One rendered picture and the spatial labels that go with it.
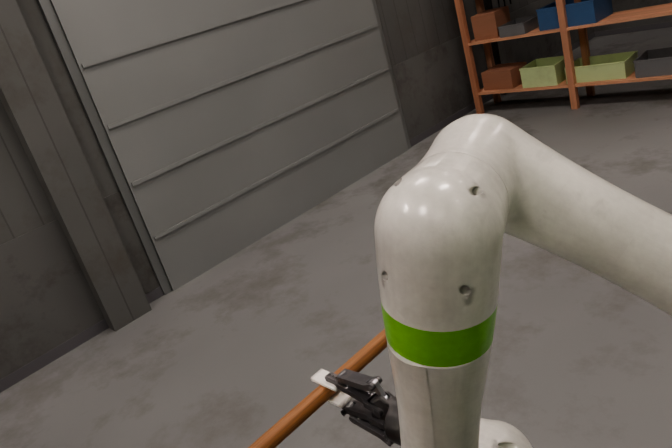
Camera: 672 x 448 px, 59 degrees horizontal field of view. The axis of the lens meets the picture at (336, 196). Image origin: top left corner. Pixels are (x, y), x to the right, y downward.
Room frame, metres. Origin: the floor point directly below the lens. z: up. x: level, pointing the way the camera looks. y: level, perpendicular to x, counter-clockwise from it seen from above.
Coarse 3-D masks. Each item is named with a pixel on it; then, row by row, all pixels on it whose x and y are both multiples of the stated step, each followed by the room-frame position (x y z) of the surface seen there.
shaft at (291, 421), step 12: (384, 336) 1.01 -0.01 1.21; (372, 348) 0.98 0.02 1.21; (384, 348) 1.00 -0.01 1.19; (348, 360) 0.96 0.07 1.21; (360, 360) 0.96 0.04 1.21; (336, 372) 0.94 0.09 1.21; (312, 396) 0.89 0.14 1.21; (324, 396) 0.89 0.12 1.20; (300, 408) 0.87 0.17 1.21; (312, 408) 0.87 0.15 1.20; (288, 420) 0.85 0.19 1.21; (300, 420) 0.85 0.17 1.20; (276, 432) 0.83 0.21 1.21; (288, 432) 0.83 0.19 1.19; (252, 444) 0.81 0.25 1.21; (264, 444) 0.81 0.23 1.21; (276, 444) 0.82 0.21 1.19
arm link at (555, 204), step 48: (432, 144) 0.65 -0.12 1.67; (480, 144) 0.59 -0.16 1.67; (528, 144) 0.61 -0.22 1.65; (528, 192) 0.58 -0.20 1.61; (576, 192) 0.57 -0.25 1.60; (624, 192) 0.58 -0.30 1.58; (528, 240) 0.60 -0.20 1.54; (576, 240) 0.56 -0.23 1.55; (624, 240) 0.54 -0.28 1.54; (624, 288) 0.56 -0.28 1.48
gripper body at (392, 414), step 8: (376, 400) 0.80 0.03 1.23; (384, 400) 0.79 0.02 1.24; (392, 400) 0.79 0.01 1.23; (384, 408) 0.79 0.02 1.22; (392, 408) 0.77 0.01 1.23; (376, 416) 0.81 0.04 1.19; (384, 416) 0.80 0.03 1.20; (392, 416) 0.76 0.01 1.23; (384, 424) 0.77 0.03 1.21; (392, 424) 0.75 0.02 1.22; (392, 432) 0.75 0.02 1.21; (392, 440) 0.75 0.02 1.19; (400, 440) 0.74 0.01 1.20
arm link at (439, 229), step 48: (432, 192) 0.49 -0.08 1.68; (480, 192) 0.50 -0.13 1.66; (384, 240) 0.50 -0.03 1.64; (432, 240) 0.46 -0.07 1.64; (480, 240) 0.46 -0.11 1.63; (384, 288) 0.51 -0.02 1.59; (432, 288) 0.47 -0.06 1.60; (480, 288) 0.47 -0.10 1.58; (432, 336) 0.47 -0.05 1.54; (480, 336) 0.48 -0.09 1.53
